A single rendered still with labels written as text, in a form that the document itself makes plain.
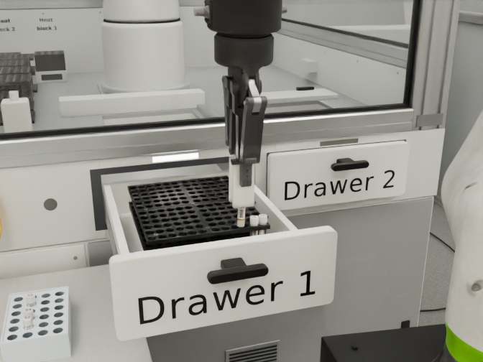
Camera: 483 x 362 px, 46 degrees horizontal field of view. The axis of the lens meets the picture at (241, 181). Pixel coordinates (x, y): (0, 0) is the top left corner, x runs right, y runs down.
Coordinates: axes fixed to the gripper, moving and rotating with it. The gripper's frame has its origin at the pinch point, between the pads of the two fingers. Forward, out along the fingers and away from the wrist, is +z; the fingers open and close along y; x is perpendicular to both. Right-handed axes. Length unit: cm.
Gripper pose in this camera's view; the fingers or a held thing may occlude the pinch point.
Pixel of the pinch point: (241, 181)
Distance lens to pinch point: 79.6
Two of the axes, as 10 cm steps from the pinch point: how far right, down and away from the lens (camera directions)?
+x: 9.6, -1.0, 2.6
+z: -0.2, 9.2, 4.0
